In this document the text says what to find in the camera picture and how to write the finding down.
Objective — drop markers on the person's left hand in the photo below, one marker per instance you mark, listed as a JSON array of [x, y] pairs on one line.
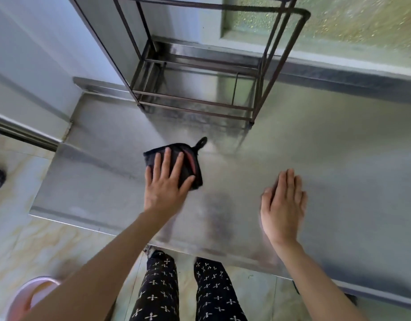
[[163, 193]]

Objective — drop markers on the person's right hand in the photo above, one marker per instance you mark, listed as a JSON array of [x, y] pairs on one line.
[[282, 213]]

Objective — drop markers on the dark blue towel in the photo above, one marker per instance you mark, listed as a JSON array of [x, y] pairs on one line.
[[192, 163]]

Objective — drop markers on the person's left forearm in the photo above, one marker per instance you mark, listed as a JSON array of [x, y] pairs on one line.
[[101, 270]]

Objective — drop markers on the person's right forearm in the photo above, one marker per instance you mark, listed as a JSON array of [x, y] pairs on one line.
[[319, 287]]

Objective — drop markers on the dark metal wire rack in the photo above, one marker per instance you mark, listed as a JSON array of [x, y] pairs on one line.
[[135, 93]]

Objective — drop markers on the black patterned trousers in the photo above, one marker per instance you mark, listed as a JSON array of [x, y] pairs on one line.
[[158, 287]]

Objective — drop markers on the pink plastic basin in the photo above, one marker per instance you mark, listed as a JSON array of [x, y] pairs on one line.
[[21, 297]]

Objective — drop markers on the frosted glass window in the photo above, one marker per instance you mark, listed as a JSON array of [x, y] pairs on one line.
[[325, 16]]

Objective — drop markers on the steel door rail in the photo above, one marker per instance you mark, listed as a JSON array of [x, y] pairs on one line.
[[24, 133]]

